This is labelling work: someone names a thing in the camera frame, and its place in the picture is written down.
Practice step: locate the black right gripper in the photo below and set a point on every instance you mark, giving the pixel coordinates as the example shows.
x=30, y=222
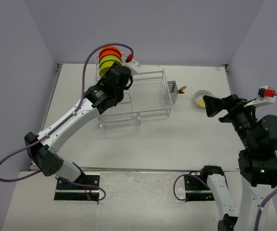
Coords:
x=232, y=103

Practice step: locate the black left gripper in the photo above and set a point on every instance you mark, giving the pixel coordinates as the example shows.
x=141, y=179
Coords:
x=105, y=77

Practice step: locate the yellow sun blue pattern bowl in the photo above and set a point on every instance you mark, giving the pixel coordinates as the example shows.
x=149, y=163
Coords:
x=198, y=97

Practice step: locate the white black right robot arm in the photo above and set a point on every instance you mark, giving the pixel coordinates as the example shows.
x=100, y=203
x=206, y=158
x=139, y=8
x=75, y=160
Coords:
x=257, y=163

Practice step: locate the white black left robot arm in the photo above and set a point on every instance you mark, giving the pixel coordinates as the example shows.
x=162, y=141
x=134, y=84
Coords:
x=43, y=147

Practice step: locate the front lime green bowl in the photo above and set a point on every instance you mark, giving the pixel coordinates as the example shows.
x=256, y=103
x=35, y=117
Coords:
x=104, y=68

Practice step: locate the lime green bowl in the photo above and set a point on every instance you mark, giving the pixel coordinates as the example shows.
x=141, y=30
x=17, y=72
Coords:
x=104, y=68
x=108, y=61

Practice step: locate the rear lime green bowl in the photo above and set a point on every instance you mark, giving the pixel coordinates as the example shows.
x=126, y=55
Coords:
x=108, y=61

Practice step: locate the orange bowl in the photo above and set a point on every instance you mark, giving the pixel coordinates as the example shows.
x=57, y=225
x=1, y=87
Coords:
x=105, y=55

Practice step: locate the red bowl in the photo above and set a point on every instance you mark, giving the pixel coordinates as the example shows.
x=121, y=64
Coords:
x=109, y=49

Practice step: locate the gold utensil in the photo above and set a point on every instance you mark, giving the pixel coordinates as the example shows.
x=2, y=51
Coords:
x=181, y=90

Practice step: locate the grey cutlery holder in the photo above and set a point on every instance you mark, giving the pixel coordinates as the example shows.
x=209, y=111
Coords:
x=173, y=91

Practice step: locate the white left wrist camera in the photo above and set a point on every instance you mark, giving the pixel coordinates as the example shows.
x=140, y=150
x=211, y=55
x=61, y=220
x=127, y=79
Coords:
x=132, y=64

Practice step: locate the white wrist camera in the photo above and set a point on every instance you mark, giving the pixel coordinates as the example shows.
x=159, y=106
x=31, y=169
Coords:
x=132, y=64
x=265, y=96

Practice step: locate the white wire dish rack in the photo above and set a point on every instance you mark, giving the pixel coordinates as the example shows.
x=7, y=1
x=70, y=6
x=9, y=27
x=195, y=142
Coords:
x=147, y=98

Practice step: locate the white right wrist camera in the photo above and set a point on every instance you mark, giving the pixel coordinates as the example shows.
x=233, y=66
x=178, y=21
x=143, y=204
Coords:
x=265, y=96

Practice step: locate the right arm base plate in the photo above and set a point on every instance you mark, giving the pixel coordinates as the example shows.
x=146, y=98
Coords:
x=196, y=191

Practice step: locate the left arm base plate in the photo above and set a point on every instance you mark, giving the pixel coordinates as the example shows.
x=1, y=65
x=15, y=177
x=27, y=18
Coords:
x=65, y=191

